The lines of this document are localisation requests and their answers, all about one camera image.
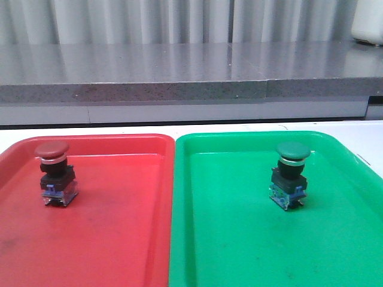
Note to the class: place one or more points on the green mushroom push button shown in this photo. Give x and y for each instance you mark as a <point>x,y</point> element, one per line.
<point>288,185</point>

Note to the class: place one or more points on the red mushroom push button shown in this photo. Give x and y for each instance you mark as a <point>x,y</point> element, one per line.
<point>58,185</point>

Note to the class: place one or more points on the green plastic tray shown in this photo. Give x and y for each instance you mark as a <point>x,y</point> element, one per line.
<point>226,231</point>

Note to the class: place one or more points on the red plastic tray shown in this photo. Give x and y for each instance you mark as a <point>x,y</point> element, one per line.
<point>116,232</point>

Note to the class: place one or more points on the grey stone platform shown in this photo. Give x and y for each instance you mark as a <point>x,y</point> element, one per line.
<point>102,84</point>

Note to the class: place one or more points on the white container in background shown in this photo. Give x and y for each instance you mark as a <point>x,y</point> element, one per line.
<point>367,22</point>

